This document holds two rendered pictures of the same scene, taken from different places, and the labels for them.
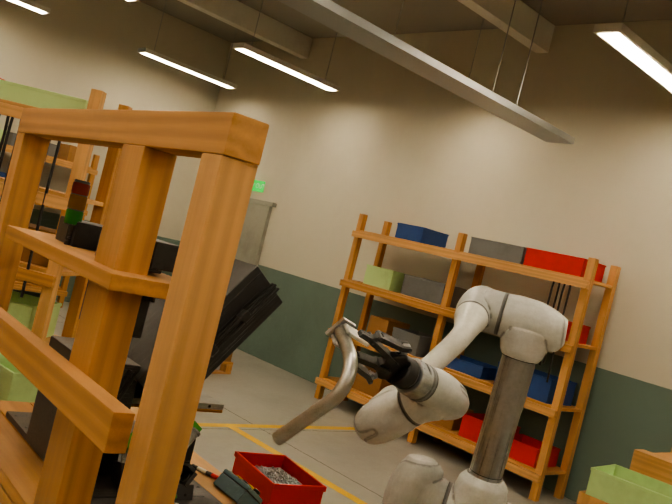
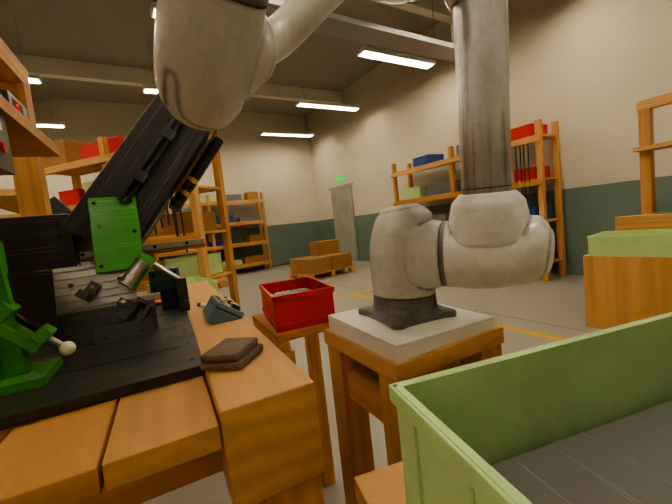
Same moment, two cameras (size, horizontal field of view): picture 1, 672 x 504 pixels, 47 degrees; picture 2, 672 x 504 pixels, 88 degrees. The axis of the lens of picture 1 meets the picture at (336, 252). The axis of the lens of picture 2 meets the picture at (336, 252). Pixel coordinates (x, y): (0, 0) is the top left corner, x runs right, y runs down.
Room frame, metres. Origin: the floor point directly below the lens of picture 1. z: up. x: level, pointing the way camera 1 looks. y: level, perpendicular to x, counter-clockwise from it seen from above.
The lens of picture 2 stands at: (1.51, -0.44, 1.14)
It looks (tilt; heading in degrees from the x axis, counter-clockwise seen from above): 5 degrees down; 13
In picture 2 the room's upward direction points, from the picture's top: 6 degrees counter-clockwise
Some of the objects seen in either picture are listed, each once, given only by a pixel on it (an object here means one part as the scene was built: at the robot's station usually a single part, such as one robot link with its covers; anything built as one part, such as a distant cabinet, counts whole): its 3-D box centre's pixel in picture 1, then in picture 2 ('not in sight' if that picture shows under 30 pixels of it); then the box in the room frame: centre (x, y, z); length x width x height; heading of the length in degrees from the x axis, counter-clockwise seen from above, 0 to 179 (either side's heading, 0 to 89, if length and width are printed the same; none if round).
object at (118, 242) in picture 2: not in sight; (118, 233); (2.34, 0.37, 1.17); 0.13 x 0.12 x 0.20; 39
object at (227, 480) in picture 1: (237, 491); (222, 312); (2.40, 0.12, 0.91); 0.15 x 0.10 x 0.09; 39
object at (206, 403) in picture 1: (159, 397); (139, 249); (2.48, 0.44, 1.11); 0.39 x 0.16 x 0.03; 129
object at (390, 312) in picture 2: not in sight; (400, 302); (2.40, -0.39, 0.91); 0.22 x 0.18 x 0.06; 37
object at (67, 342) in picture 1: (82, 403); (54, 274); (2.36, 0.64, 1.07); 0.30 x 0.18 x 0.34; 39
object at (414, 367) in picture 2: not in sight; (407, 335); (2.38, -0.40, 0.83); 0.32 x 0.32 x 0.04; 40
